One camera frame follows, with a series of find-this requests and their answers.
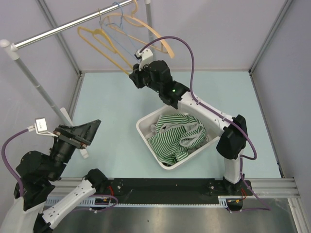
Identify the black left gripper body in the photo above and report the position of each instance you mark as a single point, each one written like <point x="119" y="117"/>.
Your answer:
<point x="62" y="152"/>

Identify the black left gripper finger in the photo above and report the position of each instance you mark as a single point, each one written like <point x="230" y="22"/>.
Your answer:
<point x="70" y="139"/>
<point x="84" y="133"/>

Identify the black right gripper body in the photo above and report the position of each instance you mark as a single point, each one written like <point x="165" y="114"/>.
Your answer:
<point x="143" y="78"/>

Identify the blue wire hanger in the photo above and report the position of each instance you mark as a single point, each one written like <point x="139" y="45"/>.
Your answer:
<point x="124" y="36"/>

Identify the yellow velvet hanger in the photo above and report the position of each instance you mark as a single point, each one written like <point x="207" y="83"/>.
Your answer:
<point x="102" y="36"/>

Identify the green white striped tank top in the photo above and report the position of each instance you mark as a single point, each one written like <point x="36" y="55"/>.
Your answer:
<point x="177" y="118"/>

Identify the grey tank top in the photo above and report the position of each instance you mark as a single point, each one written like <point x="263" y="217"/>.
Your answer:
<point x="172" y="138"/>

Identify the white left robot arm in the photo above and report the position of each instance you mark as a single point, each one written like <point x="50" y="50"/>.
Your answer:
<point x="37" y="171"/>

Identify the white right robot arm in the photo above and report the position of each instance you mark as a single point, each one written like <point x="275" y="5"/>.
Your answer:
<point x="230" y="132"/>

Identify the white plastic basket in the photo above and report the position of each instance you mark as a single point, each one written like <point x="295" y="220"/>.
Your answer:
<point x="144" y="129"/>

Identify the white clothes rack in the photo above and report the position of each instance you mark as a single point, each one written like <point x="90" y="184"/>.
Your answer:
<point x="11" y="50"/>

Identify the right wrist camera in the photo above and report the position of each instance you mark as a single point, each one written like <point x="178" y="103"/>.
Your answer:
<point x="145" y="57"/>

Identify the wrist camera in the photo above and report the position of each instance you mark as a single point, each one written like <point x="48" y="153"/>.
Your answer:
<point x="145" y="57"/>
<point x="40" y="128"/>

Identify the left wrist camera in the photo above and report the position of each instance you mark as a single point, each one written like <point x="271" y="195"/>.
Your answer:
<point x="40" y="128"/>

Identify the white cable duct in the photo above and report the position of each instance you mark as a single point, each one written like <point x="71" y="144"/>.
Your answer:
<point x="98" y="202"/>

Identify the aluminium frame profile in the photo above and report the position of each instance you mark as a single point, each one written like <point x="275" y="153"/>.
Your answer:
<point x="275" y="187"/>

